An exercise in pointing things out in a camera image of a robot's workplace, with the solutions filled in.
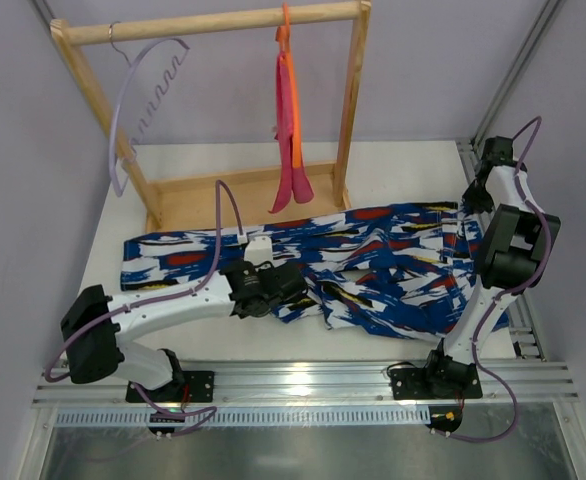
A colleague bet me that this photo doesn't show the blue white red patterned trousers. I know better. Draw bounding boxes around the blue white red patterned trousers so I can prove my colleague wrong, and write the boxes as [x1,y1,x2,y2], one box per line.
[120,200,512,340]

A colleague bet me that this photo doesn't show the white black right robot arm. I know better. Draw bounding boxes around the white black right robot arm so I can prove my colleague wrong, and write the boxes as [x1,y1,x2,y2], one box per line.
[422,136,561,399]

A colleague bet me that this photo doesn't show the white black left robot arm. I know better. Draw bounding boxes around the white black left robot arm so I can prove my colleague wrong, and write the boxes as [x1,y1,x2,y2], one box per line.
[61,260,307,403]

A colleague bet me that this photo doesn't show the pink cloth on hanger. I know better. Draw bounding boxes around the pink cloth on hanger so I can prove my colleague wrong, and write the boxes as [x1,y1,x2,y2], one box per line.
[270,51,314,214]

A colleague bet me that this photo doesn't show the lilac plastic hanger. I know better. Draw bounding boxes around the lilac plastic hanger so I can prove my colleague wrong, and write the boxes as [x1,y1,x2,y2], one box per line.
[107,37,190,197]

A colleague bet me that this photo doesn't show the orange plastic hanger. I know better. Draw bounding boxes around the orange plastic hanger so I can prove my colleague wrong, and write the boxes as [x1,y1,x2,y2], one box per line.
[275,2,303,169]

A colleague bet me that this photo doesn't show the wooden clothes rack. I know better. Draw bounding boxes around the wooden clothes rack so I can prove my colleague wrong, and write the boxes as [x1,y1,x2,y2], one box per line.
[49,1,372,232]

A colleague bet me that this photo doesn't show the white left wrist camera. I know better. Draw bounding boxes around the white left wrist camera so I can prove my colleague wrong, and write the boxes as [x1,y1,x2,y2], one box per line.
[242,235,273,267]

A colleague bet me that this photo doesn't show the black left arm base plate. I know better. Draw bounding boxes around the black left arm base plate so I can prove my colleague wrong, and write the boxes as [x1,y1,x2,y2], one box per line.
[139,367,215,403]

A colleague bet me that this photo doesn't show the aluminium frame rail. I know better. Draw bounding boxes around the aluminium frame rail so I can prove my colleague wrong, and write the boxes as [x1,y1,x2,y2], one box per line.
[443,1,564,365]

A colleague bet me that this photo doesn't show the slotted grey cable duct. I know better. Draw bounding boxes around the slotted grey cable duct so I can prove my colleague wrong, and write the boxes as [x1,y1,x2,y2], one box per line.
[54,405,431,428]

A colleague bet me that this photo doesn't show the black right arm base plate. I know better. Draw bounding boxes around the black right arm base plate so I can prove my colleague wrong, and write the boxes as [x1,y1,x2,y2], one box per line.
[386,364,483,400]

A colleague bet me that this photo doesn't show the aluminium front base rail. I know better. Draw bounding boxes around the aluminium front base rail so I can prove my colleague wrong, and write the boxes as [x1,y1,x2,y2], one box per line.
[32,360,579,408]

